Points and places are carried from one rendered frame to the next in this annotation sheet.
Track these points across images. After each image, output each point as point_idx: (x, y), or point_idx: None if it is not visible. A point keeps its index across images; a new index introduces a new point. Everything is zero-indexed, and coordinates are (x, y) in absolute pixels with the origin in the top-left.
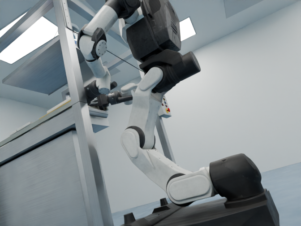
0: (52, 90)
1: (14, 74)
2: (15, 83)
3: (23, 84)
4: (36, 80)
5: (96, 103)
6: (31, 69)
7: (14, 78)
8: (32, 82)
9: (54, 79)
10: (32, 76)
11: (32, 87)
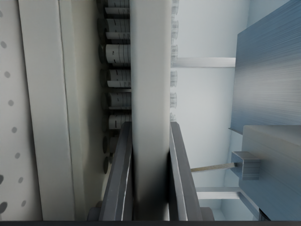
0: (240, 129)
1: (264, 17)
2: (242, 50)
3: (244, 62)
4: (259, 74)
5: (104, 201)
6: (297, 19)
7: (254, 30)
8: (253, 71)
9: (277, 107)
10: (269, 52)
11: (240, 84)
